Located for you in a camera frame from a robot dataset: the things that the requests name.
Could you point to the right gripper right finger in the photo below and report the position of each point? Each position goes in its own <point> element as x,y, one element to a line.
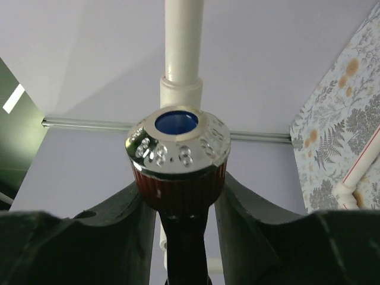
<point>262,243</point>

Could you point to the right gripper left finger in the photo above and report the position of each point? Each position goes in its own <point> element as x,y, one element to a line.
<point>110,243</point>

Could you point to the brown water faucet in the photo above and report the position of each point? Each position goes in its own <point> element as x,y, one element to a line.
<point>179,155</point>

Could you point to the floral patterned table mat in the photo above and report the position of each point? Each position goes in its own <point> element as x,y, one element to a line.
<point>339,119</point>

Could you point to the aluminium frame profile left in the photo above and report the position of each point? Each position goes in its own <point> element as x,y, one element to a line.
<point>119,127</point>

